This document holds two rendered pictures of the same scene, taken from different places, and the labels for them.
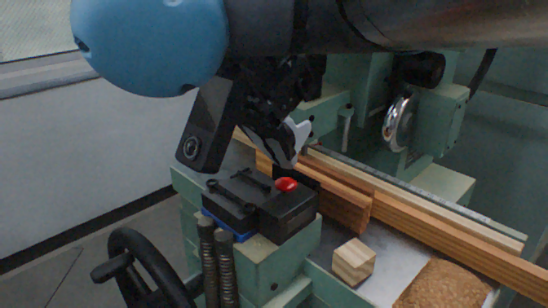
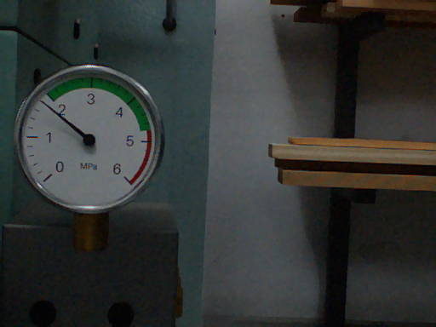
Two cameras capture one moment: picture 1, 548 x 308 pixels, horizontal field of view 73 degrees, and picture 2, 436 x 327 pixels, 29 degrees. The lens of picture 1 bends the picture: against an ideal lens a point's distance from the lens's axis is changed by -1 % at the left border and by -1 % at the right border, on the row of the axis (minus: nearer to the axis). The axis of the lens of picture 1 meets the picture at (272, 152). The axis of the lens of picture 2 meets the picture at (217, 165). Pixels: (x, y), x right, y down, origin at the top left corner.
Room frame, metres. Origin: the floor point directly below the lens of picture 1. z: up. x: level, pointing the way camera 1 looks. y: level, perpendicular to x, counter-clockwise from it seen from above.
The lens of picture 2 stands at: (0.00, 0.15, 0.67)
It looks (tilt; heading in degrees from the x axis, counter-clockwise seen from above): 3 degrees down; 311
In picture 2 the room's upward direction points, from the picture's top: 2 degrees clockwise
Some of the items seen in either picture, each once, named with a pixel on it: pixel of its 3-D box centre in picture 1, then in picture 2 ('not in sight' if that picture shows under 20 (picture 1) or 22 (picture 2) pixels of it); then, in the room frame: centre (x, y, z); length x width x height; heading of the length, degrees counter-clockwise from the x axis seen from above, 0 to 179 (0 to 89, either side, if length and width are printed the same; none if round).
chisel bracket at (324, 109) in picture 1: (313, 115); not in sight; (0.63, -0.08, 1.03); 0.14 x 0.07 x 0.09; 135
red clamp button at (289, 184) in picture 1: (285, 184); not in sight; (0.42, -0.02, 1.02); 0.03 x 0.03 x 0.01
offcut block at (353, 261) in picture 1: (353, 261); not in sight; (0.37, -0.11, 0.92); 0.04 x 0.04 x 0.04; 36
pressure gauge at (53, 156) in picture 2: not in sight; (91, 159); (0.28, -0.10, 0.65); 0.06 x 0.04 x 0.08; 45
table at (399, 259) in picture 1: (293, 231); not in sight; (0.49, -0.04, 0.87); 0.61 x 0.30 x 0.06; 45
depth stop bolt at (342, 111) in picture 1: (344, 127); not in sight; (0.63, -0.14, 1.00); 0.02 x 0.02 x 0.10; 45
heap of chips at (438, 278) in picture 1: (445, 289); not in sight; (0.33, -0.23, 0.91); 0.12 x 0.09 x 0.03; 135
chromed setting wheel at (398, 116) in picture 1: (403, 121); not in sight; (0.62, -0.24, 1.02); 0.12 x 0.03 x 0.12; 135
